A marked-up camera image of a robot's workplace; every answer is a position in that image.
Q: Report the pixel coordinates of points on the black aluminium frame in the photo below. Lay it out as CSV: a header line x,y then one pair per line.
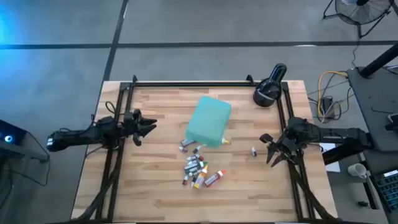
x,y
202,84

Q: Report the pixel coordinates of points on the black power adapter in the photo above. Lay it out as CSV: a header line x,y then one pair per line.
x,y
328,104

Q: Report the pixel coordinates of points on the small dark red dropper bottle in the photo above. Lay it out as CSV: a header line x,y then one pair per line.
x,y
183,149

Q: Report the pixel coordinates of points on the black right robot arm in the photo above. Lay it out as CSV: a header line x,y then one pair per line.
x,y
335,133

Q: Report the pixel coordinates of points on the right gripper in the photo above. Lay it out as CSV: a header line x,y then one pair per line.
x,y
289,143

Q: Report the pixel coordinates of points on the small navy dropper bottle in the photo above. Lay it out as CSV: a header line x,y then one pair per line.
x,y
196,151

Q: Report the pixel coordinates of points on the white mug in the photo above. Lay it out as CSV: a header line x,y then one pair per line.
x,y
356,170

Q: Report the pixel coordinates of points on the black floor fan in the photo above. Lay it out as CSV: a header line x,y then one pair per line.
x,y
348,14

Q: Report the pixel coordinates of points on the black computer blue light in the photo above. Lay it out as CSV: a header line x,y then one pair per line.
x,y
15,130

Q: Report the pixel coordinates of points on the black keyboard teal keys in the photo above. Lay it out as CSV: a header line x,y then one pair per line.
x,y
388,189

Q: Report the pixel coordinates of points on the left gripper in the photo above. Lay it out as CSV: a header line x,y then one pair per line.
x,y
132,124

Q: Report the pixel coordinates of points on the white paper sheet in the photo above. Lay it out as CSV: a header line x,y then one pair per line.
x,y
329,144

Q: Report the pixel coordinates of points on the black side desk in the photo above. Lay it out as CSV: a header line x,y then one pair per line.
x,y
370,102

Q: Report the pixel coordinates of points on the black pole stand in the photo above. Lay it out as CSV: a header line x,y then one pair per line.
x,y
379,60

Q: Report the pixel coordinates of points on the teal plastic bin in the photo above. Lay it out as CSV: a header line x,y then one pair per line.
x,y
208,121

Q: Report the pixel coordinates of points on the black desk lamp head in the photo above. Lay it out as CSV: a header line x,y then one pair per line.
x,y
267,90

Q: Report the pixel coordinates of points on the small black clip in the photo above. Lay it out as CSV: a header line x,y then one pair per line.
x,y
363,204

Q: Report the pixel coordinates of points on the black metal stand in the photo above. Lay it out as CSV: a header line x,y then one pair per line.
x,y
31,155

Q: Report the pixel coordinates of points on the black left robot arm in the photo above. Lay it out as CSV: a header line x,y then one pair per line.
x,y
77,137

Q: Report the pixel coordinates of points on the small purple dropper bottle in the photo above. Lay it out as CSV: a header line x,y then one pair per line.
x,y
192,157

